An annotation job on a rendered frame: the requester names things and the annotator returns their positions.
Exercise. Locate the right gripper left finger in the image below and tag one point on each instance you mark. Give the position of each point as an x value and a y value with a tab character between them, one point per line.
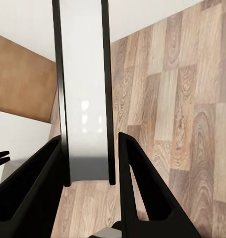
30	196

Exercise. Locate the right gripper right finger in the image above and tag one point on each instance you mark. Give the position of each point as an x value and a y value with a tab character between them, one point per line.
167	219

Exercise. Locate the hardback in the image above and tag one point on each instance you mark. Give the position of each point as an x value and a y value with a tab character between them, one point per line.
84	84

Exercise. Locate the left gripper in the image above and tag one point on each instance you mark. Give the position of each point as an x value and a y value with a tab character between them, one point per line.
4	159

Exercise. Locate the sliding door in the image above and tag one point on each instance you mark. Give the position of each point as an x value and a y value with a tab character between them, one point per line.
28	82

